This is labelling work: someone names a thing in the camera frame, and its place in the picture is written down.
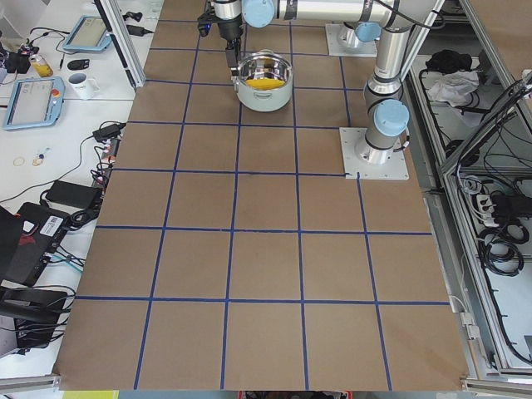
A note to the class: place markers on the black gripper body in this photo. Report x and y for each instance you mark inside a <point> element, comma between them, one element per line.
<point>229,29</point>

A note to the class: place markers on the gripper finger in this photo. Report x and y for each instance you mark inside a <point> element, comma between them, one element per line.
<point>233,56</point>

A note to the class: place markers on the yellow corn cob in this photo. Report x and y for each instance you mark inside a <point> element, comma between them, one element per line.
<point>265,84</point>

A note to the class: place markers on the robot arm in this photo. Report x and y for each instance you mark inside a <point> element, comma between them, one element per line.
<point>355,35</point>
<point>388,117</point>

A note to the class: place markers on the pale green electric pot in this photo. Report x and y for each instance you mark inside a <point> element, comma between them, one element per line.
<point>264,63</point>

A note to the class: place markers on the upper blue teach pendant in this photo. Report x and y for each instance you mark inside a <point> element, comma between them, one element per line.
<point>88,35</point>

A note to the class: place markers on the blue teach pendant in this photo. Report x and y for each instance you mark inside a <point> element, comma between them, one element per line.
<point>35,102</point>
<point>88,35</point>

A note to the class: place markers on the black power brick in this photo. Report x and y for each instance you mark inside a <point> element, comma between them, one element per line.
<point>109,132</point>

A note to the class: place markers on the white mug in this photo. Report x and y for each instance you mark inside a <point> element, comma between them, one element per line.
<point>84,86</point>

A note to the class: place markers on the black round object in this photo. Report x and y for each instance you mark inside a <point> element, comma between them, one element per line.
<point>78,64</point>

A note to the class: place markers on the lower blue teach pendant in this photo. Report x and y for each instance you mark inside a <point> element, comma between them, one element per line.
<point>35,102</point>

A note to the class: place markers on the crumpled white cloth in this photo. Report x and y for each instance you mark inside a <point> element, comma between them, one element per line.
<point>455,89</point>

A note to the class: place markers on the black laptop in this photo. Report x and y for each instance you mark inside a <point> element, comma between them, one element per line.
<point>43,230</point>

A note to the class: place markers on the aluminium frame post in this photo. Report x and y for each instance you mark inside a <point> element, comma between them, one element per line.
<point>111,15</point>

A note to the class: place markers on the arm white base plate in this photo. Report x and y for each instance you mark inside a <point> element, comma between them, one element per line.
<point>361,161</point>
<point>336,50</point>

